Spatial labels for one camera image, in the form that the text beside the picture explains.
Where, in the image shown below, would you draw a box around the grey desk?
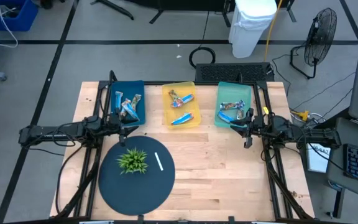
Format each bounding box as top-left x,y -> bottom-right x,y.
326,116 -> 358,203

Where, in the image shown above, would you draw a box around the blue white granola bar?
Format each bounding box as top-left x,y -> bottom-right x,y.
217,110 -> 235,124

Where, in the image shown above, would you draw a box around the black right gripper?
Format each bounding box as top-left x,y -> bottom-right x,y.
230,108 -> 269,149

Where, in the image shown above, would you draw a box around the green brown granola bar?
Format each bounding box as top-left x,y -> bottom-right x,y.
131,93 -> 142,112

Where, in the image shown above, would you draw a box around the yellow translucent plastic bin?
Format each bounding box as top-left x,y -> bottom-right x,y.
162,81 -> 202,129

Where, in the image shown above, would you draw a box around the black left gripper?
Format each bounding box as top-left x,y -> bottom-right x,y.
104,112 -> 140,147

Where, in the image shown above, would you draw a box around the yellow power plug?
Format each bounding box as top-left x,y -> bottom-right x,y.
292,109 -> 310,122

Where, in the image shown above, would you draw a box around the black mesh computer case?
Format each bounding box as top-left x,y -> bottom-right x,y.
195,62 -> 275,83

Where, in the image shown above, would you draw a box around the blue storage crate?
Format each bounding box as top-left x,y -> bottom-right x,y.
0,0 -> 39,32

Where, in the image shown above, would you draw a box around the red ended chewy granola bar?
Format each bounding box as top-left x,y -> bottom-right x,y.
168,89 -> 183,107

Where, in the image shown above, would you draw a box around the teal translucent plastic bin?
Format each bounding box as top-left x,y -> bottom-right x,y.
213,81 -> 253,128

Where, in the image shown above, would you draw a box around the black floor fan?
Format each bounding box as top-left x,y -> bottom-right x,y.
289,7 -> 337,80

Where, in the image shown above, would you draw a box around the black table frame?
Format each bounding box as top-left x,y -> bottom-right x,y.
50,70 -> 315,220

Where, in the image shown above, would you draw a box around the blue green granola bar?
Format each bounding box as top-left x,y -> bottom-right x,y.
122,101 -> 140,122

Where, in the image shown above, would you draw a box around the yellow hanging cable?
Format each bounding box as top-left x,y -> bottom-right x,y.
264,0 -> 284,62

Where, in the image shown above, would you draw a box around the blue brown granola bar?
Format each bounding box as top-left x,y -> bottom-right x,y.
114,91 -> 124,113

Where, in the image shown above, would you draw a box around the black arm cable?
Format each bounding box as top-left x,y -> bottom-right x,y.
54,144 -> 85,215

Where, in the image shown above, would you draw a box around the blue chewy granola bar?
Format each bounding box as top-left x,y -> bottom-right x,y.
170,93 -> 195,109
170,111 -> 195,126

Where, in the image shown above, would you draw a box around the white strip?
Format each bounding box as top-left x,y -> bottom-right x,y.
154,151 -> 165,172

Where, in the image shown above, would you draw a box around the coiled black cable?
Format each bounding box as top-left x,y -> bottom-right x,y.
188,46 -> 216,69

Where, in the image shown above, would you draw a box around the green artificial plant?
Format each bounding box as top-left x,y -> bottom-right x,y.
116,147 -> 149,175

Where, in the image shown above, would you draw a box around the blue plastic bin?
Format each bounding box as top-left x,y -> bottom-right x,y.
109,80 -> 146,128

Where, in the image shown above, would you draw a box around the black partition screen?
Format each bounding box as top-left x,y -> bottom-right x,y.
90,0 -> 297,28

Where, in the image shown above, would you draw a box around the white trash bin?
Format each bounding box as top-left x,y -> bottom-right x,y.
227,0 -> 278,59

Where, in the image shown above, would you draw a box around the white paper sign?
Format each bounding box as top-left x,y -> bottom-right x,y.
306,141 -> 332,174

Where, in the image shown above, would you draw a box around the dark round woven placemat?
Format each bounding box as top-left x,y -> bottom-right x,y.
98,135 -> 176,217

